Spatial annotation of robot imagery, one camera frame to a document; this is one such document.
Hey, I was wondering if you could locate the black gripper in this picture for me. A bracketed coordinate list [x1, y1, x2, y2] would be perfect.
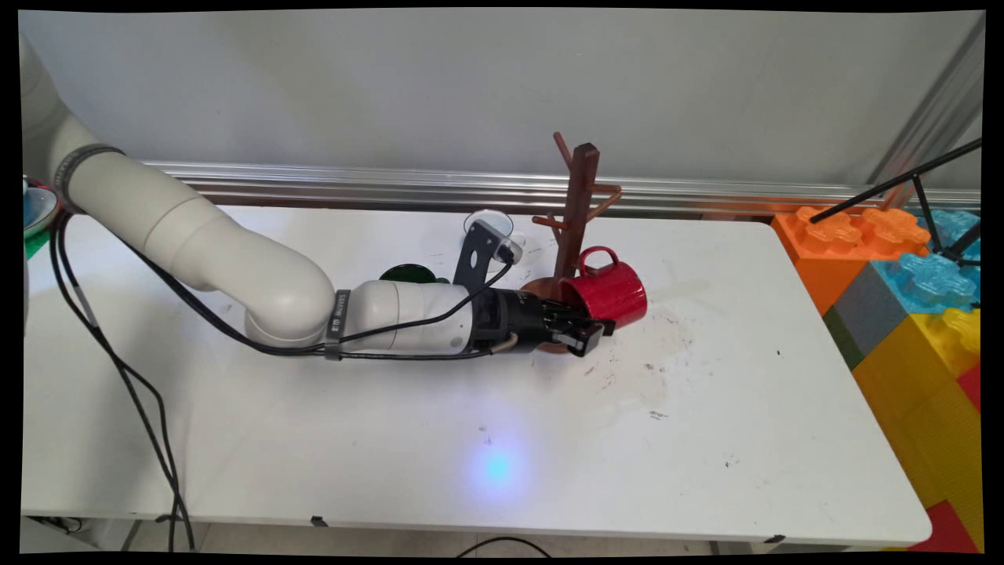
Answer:
[471, 287, 617, 359]

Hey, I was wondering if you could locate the red mug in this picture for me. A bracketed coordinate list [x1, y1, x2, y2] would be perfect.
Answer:
[558, 246, 649, 331]

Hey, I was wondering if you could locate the dark green cup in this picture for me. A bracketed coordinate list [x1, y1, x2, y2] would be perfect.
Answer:
[378, 264, 451, 286]

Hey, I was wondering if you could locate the brown wooden mug tree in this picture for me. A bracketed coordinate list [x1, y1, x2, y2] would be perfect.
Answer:
[521, 131, 624, 355]

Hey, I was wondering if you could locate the white enamel mug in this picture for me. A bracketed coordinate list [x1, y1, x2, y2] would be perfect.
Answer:
[462, 209, 527, 253]

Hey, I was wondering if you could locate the orange giant building block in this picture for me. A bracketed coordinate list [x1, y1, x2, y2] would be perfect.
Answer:
[769, 206, 931, 316]

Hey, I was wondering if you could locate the grey giant building block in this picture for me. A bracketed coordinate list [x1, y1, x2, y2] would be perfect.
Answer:
[821, 263, 911, 371]

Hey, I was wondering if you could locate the blue giant building block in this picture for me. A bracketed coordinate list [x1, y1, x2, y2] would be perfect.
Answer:
[869, 210, 983, 316]

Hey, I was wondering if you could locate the yellow giant building block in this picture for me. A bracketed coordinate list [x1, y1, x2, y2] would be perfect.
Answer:
[851, 308, 986, 552]

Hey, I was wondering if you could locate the black tripod stand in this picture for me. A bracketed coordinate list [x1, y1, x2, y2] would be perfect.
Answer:
[808, 137, 984, 269]

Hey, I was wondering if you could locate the small red building block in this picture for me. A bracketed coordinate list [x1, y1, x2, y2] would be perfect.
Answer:
[956, 362, 984, 414]

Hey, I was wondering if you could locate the slanted aluminium profile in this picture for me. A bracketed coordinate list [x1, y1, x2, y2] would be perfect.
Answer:
[867, 14, 986, 189]

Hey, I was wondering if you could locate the large red building block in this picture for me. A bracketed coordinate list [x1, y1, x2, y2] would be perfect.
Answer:
[908, 500, 980, 555]

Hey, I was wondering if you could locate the blue-grey bowl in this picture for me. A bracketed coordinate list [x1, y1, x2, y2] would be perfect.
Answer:
[23, 178, 60, 238]

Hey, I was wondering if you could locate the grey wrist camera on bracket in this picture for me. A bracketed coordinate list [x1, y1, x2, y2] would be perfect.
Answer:
[453, 221, 524, 297]

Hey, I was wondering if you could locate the aluminium rail along wall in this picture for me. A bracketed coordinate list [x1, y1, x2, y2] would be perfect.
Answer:
[144, 160, 981, 217]

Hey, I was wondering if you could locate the black gripper cable copper plug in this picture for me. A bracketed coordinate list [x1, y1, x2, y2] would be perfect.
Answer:
[56, 216, 520, 552]

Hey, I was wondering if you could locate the black floor cable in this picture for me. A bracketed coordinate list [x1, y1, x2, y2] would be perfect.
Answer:
[454, 536, 555, 559]

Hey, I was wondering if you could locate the black velcro strap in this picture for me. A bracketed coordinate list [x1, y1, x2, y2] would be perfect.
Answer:
[324, 288, 352, 363]
[52, 144, 126, 214]

